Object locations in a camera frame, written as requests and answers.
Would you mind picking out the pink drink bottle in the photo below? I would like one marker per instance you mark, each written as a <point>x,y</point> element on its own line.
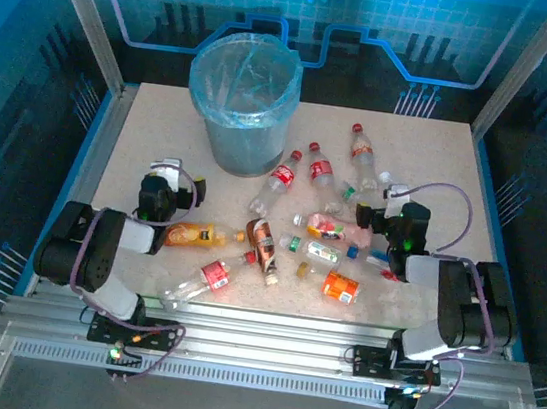
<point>341,229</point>

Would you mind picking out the orange juice bottle yellow cap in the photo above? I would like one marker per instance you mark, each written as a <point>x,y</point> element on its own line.
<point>189,235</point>

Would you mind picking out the blue-cap clear bottle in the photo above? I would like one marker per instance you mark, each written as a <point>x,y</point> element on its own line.
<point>372,260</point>

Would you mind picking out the white-cap clear bottle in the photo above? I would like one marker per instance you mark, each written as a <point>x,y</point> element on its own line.
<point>384,177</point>

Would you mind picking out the green-cap bottle white label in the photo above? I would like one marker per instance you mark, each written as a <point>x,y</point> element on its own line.
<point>320,252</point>

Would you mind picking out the red-cap Coca-Cola bottle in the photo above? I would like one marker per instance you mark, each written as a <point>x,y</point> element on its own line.
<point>320,170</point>
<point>281,174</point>

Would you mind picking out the red-cap bottle orange-red label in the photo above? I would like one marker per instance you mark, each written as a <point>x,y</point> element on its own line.
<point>362,151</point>

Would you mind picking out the gold-cap bottle orange label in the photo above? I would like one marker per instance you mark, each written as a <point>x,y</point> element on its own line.
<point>341,286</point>

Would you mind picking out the long clear bottle red label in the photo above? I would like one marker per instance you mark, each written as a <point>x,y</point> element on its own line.
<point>215,276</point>

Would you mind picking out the brown coffee drink bottle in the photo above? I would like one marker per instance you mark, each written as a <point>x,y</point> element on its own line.
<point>262,243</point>

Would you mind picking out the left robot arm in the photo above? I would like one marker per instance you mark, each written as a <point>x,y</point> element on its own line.
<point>105,293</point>

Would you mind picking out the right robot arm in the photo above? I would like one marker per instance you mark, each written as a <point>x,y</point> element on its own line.
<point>424,343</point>

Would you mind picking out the translucent grey waste bin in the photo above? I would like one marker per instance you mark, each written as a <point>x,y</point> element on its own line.
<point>240,152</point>

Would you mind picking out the trash bin with blue liner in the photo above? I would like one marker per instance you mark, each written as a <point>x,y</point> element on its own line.
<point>206,100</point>

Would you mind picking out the green-cap clear unlabelled bottle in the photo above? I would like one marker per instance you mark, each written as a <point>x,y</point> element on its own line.
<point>349,193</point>

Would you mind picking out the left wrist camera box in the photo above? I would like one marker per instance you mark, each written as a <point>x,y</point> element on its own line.
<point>166,168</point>

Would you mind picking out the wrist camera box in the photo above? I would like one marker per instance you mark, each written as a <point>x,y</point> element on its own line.
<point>166,168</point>
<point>397,194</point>

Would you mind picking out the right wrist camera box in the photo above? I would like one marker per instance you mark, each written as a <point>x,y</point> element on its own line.
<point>397,194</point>

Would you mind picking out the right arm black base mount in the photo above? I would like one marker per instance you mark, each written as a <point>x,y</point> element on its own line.
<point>366,360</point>

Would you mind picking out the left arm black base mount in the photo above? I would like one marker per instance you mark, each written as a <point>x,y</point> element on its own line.
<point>105,331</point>

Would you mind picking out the aluminium frame rail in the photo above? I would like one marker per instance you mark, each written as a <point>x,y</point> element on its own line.
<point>261,336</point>

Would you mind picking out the aluminium frame post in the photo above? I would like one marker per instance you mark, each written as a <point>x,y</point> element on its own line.
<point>523,66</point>
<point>84,13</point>

